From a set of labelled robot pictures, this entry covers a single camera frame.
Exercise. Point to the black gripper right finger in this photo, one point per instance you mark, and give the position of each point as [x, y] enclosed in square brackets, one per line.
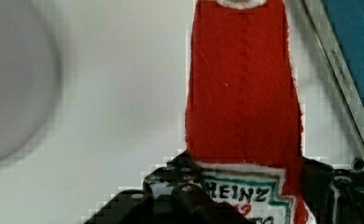
[334, 196]

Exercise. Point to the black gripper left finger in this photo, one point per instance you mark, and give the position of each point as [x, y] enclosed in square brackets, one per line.
[172, 194]

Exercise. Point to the red felt ketchup bottle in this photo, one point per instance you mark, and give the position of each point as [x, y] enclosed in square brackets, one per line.
[243, 117]

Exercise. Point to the lavender round plate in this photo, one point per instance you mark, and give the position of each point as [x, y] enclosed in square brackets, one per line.
[30, 74]

